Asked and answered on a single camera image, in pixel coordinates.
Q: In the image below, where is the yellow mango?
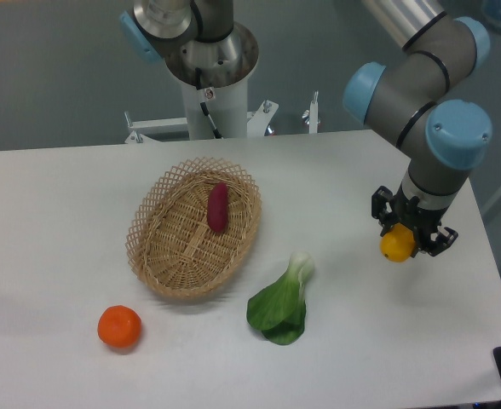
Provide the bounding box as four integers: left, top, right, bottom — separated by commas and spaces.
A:
380, 223, 415, 262

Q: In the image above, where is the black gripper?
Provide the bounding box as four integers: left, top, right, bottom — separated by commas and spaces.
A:
371, 186, 458, 256

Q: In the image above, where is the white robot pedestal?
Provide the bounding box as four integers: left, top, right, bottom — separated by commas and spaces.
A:
124, 20, 322, 145

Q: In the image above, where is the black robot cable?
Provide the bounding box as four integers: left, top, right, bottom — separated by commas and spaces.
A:
194, 67, 224, 140

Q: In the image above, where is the oval wicker basket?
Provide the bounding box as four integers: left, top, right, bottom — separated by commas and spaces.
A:
126, 157, 262, 299

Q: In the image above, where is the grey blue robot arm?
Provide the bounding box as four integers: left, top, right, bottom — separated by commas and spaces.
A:
119, 1, 492, 256

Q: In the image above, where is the purple sweet potato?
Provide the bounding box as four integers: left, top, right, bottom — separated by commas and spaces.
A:
207, 182, 228, 233

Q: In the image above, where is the orange tangerine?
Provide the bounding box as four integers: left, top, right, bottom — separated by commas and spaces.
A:
97, 305, 142, 349

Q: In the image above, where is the green bok choy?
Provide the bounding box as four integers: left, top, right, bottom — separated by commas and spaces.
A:
246, 251, 314, 346

